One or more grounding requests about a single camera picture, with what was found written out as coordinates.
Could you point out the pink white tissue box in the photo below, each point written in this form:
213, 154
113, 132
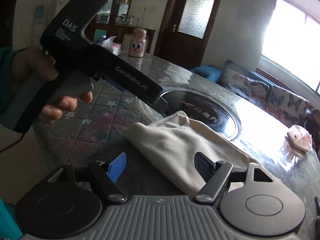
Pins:
300, 138

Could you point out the round black induction cooktop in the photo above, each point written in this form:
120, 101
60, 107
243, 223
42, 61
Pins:
197, 106

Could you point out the dark wooden glass door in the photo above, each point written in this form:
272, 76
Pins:
185, 30

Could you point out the person in dark jacket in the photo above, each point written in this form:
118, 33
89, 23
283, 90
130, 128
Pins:
311, 124

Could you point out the left butterfly cushion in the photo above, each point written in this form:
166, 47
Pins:
249, 89

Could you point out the grey quilted star tablecloth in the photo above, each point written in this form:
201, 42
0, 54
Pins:
95, 131

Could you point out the window with green frame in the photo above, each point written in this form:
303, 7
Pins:
291, 41

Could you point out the pink cartoon thermos bottle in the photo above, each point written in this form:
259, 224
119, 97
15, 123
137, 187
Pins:
137, 43

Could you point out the blue sofa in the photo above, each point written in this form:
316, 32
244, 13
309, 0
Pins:
216, 74

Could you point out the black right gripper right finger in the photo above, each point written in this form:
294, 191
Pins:
216, 176

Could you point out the cream white garment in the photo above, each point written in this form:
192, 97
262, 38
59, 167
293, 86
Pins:
170, 144

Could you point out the right butterfly cushion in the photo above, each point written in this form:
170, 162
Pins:
286, 106

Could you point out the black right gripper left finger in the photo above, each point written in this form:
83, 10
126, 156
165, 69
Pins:
102, 177

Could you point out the person's left hand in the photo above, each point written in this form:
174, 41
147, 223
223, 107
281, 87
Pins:
34, 60

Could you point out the butterfly cushion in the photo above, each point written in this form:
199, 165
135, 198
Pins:
286, 106
249, 89

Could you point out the tissue pack on table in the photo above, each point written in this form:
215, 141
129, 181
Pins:
112, 46

